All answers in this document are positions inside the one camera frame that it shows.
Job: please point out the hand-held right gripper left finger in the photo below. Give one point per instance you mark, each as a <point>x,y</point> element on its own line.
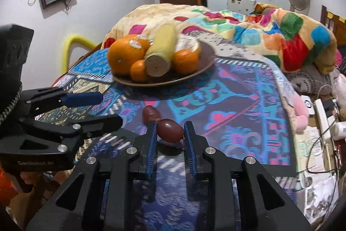
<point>151,149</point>

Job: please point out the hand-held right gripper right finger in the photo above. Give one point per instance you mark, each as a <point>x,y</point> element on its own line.
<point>189,149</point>

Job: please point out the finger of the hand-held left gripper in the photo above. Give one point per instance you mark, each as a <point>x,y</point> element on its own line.
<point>102,124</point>
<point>81,99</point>

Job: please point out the dark red date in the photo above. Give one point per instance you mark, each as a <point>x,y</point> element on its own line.
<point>170,130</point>
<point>150,113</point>

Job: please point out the large orange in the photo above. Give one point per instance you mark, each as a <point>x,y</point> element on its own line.
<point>123,57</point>

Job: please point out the small orange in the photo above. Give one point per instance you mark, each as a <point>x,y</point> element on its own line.
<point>138,70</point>

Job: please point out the brown round plate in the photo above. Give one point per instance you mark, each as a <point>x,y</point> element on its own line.
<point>189,76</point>

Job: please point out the medium orange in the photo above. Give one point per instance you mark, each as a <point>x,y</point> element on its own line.
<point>186,61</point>

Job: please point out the thick sugarcane piece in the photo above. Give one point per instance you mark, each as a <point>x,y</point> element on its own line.
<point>160,52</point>

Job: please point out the peeled pomelo segment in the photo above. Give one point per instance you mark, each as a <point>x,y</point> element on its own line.
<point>188,42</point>

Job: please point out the person's left hand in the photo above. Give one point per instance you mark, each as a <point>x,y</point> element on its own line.
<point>35,180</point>

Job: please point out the yellow foam tube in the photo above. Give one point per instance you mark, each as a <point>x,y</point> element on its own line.
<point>69,43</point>

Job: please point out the stack of papers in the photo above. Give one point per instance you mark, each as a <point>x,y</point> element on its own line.
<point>316,187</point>

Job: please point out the grey plush toy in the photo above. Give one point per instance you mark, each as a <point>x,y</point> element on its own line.
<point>305,82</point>

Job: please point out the white power strip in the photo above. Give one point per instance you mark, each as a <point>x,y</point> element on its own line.
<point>321,120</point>

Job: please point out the colourful patchwork blanket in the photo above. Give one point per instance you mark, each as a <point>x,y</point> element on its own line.
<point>270,30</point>

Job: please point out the white charger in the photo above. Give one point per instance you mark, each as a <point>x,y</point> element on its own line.
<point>339,129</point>

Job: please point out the small white cabinet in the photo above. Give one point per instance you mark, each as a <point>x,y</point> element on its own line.
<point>240,3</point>

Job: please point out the wooden bed headboard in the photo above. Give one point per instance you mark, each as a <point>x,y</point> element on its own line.
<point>335,22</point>

